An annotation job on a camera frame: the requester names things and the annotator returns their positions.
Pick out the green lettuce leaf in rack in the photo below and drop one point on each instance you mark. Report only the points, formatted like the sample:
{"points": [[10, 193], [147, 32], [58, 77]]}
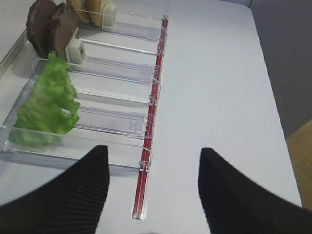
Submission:
{"points": [[50, 110]]}

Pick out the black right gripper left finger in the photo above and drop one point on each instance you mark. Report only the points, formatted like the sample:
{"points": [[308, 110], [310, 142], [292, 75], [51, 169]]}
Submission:
{"points": [[71, 203]]}

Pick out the left burger bun half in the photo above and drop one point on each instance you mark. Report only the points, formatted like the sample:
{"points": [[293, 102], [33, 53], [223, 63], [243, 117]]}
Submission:
{"points": [[80, 7]]}

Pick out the burger bun half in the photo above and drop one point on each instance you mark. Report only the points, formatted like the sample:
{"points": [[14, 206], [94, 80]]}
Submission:
{"points": [[95, 10], [80, 7]]}

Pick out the clear acrylic right food rack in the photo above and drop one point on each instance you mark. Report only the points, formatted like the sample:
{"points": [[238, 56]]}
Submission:
{"points": [[117, 86]]}

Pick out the right brown meat patty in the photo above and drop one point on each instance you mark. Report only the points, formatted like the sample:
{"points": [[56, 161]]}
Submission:
{"points": [[61, 26]]}

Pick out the right burger bun half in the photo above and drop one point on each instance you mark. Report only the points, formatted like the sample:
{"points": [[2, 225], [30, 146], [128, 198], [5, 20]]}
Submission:
{"points": [[95, 10]]}

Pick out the left brown meat patty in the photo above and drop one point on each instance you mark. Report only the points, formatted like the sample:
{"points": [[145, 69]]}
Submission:
{"points": [[37, 20]]}

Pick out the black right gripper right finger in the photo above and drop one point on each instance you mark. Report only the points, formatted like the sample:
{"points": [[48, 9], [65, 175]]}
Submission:
{"points": [[234, 204]]}

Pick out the white pusher block behind buns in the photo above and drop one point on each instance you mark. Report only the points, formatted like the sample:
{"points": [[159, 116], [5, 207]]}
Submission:
{"points": [[108, 13]]}

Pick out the brown meat patty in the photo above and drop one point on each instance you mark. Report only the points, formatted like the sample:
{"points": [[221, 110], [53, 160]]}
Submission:
{"points": [[37, 20], [61, 26]]}

